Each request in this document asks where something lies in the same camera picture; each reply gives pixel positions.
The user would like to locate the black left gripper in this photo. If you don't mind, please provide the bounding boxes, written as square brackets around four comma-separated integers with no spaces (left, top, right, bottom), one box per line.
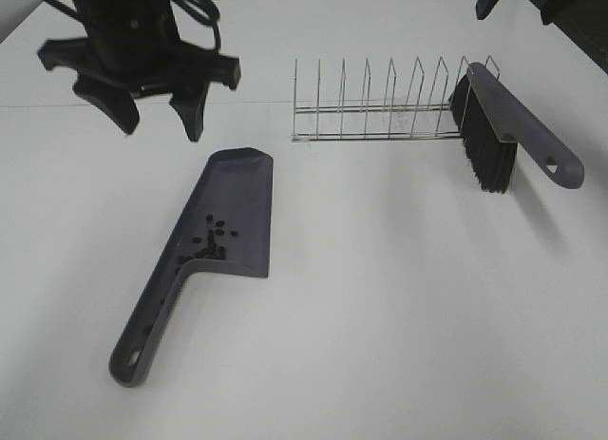
[37,38,241,142]

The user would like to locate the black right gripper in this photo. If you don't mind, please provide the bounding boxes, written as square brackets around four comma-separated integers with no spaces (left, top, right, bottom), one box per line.
[474,0,608,28]

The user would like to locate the purple hand brush black bristles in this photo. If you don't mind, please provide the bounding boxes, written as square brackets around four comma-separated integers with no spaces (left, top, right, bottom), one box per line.
[449,62,584,194]

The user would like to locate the purple plastic dustpan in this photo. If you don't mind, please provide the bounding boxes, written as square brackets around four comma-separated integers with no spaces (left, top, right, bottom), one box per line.
[108,147,274,388]

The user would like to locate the pile of coffee beans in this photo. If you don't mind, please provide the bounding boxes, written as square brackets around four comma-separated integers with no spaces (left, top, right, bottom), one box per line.
[142,214,240,336]

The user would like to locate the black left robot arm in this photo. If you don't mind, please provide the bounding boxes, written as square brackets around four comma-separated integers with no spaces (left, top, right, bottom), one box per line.
[37,0,241,142]

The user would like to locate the metal wire dish rack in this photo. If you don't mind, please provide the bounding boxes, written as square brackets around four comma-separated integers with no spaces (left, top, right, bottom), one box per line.
[290,54,501,144]

